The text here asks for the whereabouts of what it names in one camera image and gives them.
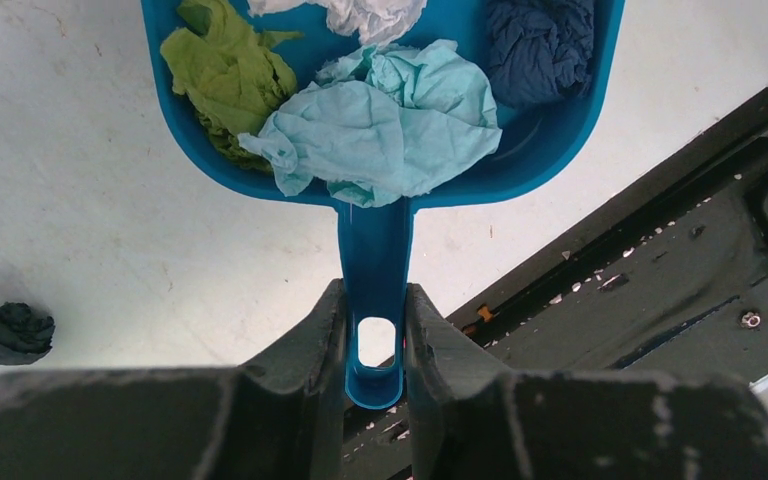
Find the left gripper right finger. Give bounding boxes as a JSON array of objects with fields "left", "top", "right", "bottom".
[{"left": 405, "top": 283, "right": 512, "bottom": 411}]

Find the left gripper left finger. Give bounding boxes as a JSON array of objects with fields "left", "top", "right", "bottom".
[{"left": 241, "top": 279, "right": 347, "bottom": 411}]

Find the blue plastic dustpan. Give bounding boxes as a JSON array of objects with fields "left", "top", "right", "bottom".
[{"left": 141, "top": 1, "right": 625, "bottom": 410}]

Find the light blue scrap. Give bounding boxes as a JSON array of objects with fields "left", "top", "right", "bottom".
[{"left": 238, "top": 39, "right": 502, "bottom": 208}]

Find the green paper scrap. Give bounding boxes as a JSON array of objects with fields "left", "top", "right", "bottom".
[{"left": 160, "top": 1, "right": 303, "bottom": 173}]

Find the dark blue ball scrap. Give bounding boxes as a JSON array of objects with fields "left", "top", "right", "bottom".
[{"left": 486, "top": 0, "right": 595, "bottom": 109}]

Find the white paper scrap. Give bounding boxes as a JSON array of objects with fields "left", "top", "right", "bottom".
[{"left": 248, "top": 0, "right": 427, "bottom": 46}]

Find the black crumpled ball scrap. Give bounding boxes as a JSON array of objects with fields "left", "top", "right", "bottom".
[{"left": 0, "top": 302, "right": 56, "bottom": 366}]

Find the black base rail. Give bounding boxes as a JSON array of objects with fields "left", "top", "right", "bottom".
[{"left": 343, "top": 86, "right": 768, "bottom": 479}]

